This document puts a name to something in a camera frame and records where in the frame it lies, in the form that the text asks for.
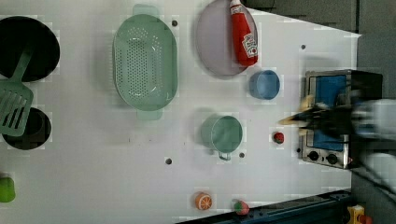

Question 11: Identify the red toy strawberry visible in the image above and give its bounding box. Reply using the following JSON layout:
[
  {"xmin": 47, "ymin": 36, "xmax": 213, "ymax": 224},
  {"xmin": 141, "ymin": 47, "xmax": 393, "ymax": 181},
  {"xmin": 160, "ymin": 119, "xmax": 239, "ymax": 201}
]
[{"xmin": 273, "ymin": 132, "xmax": 284, "ymax": 144}]

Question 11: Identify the peeled plush banana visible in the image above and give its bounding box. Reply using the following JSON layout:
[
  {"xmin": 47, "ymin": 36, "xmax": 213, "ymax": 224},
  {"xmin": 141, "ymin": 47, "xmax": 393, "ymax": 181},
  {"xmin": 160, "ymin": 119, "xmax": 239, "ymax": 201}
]
[{"xmin": 277, "ymin": 95, "xmax": 330, "ymax": 136}]

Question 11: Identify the grey round plate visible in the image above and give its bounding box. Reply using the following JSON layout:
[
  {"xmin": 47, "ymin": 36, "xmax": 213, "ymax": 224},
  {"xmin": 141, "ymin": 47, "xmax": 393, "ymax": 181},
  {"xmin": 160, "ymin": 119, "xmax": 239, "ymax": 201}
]
[{"xmin": 195, "ymin": 0, "xmax": 259, "ymax": 76}]

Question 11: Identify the orange slice toy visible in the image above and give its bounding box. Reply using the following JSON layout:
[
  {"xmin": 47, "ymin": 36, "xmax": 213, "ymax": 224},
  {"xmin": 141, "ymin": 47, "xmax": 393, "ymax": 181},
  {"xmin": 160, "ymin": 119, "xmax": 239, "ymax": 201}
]
[{"xmin": 194, "ymin": 192, "xmax": 213, "ymax": 210}]

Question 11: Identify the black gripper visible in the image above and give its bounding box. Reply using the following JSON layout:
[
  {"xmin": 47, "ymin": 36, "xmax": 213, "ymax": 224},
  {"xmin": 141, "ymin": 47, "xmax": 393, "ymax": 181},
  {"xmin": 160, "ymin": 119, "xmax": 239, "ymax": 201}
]
[{"xmin": 291, "ymin": 105, "xmax": 355, "ymax": 138}]

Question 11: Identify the green mug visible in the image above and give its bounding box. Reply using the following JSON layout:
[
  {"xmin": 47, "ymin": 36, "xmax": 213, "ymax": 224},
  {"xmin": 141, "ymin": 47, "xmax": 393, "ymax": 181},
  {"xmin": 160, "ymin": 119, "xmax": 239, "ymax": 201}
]
[{"xmin": 200, "ymin": 115, "xmax": 243, "ymax": 161}]

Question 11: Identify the black silver toaster oven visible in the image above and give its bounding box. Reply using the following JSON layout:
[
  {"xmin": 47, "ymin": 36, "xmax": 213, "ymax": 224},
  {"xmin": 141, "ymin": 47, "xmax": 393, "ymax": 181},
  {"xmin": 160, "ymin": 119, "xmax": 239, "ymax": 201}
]
[{"xmin": 300, "ymin": 70, "xmax": 383, "ymax": 169}]

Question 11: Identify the red green toy fruit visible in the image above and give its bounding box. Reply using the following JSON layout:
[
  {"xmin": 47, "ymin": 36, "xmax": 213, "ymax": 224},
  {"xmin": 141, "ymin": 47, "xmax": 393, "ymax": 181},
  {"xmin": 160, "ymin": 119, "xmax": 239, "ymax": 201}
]
[{"xmin": 233, "ymin": 200, "xmax": 249, "ymax": 216}]

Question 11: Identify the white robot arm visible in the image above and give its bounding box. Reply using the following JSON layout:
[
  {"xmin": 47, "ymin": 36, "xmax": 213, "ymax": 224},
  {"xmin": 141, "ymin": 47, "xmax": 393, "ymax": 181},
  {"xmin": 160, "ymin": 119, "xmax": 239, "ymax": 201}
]
[{"xmin": 278, "ymin": 96, "xmax": 395, "ymax": 141}]

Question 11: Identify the green perforated colander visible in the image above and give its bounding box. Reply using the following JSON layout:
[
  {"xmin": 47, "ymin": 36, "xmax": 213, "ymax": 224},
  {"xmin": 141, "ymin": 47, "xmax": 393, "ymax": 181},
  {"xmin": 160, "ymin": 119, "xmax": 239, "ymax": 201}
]
[{"xmin": 113, "ymin": 4, "xmax": 178, "ymax": 120}]

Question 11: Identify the red ketchup bottle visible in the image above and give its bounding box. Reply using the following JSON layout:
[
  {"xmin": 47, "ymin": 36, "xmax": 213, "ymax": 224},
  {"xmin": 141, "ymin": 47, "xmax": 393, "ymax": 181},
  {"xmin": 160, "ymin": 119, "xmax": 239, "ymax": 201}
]
[{"xmin": 230, "ymin": 0, "xmax": 258, "ymax": 66}]

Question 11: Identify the green slotted spatula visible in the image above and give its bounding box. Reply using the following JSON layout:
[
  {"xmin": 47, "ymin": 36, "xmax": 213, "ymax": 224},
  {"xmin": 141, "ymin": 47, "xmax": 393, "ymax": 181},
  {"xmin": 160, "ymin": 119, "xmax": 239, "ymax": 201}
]
[{"xmin": 0, "ymin": 46, "xmax": 34, "ymax": 136}]

